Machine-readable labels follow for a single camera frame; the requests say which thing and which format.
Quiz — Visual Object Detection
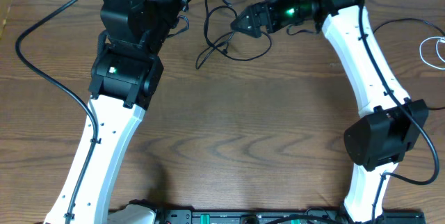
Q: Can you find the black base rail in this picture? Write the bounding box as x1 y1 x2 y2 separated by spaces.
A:
107 209 427 224

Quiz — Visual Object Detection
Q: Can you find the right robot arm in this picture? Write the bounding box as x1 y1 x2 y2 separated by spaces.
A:
231 0 428 223

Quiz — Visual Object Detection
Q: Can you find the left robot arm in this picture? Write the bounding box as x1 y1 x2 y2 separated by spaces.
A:
45 0 191 223

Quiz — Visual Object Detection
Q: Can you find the black USB cable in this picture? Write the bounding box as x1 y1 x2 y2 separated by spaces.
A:
194 0 273 70
372 17 445 111

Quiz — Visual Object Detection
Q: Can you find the white USB cable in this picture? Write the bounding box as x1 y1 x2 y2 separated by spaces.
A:
419 35 445 71

